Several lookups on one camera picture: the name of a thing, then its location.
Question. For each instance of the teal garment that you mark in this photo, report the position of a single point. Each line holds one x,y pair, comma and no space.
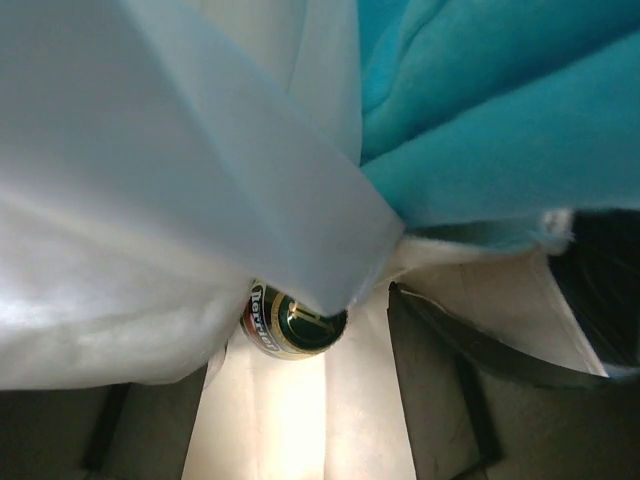
483,120

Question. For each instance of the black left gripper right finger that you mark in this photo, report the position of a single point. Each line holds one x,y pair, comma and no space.
476,408

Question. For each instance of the green glass bottle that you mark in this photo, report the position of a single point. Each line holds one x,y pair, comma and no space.
284,328

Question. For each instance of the white pleated garment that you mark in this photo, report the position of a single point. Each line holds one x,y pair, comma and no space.
157,157

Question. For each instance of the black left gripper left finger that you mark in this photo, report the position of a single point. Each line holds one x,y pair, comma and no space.
123,431

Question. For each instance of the beige canvas tote bag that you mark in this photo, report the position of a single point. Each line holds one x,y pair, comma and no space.
338,415

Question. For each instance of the dark patterned shirt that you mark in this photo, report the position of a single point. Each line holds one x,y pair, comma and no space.
598,275

